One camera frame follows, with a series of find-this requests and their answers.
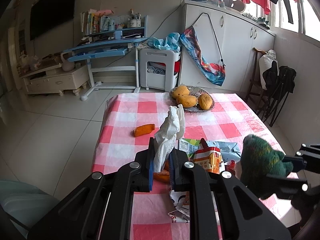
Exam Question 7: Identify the pink kettle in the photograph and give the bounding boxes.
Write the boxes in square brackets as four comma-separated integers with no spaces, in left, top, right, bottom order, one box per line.
[60,52,75,72]

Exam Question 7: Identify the teal sofa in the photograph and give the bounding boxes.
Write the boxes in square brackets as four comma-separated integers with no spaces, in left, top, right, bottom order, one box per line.
[1,180,66,239]

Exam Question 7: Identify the white plastic stool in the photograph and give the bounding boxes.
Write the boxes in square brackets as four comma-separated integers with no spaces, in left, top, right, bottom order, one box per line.
[139,48,181,92]

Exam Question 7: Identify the blue green milk carton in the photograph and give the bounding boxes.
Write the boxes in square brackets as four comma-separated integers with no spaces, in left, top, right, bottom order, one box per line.
[178,138,241,163]

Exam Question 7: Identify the blue study desk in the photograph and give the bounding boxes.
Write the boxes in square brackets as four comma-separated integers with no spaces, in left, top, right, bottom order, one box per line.
[62,15,148,101]

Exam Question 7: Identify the row of books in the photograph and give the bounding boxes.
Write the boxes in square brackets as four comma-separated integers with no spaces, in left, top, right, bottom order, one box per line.
[80,9,114,36]

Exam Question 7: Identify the green knitted item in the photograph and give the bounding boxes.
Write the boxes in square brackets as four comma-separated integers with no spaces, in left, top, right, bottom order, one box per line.
[240,134,293,191]

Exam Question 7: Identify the blue crumpled cloth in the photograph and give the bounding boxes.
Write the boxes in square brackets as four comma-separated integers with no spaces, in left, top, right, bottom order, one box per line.
[147,32,182,53]

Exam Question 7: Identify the yellow mango left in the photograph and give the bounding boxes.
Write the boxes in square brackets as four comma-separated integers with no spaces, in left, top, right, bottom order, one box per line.
[171,85,190,99]

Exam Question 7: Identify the white tissue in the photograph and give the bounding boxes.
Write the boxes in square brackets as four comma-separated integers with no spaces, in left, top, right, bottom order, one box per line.
[153,104,185,173]

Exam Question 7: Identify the black clothes on chair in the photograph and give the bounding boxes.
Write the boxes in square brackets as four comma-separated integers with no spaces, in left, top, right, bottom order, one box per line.
[261,61,298,128]

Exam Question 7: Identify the black television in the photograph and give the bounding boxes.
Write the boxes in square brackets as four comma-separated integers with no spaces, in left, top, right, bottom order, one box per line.
[29,0,75,40]

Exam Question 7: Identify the yellow mango right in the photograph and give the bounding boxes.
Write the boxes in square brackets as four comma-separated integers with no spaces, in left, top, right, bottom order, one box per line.
[198,93,213,110]

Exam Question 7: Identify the yellow mango middle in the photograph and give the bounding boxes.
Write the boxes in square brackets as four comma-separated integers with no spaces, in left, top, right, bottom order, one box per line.
[176,95,198,108]

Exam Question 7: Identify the dark fruit bowl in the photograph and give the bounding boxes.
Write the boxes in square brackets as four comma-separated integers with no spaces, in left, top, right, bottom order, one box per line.
[169,85,215,113]

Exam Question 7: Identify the colourful hanging bag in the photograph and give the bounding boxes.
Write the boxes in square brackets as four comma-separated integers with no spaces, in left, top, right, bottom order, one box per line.
[180,26,226,87]

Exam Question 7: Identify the cream TV cabinet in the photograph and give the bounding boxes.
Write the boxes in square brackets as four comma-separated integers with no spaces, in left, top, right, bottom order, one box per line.
[21,63,88,96]

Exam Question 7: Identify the yellow mango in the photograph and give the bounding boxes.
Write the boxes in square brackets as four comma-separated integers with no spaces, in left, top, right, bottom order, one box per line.
[176,95,198,108]
[171,85,190,99]
[198,93,213,110]

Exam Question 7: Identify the pen holder cup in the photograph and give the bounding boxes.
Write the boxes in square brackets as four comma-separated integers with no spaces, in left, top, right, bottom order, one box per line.
[127,9,142,28]

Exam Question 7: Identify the small orange peel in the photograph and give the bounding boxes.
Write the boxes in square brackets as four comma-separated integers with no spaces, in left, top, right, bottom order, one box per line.
[153,161,170,185]

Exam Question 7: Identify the white storage cabinet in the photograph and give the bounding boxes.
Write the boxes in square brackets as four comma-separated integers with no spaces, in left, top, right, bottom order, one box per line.
[183,0,275,94]

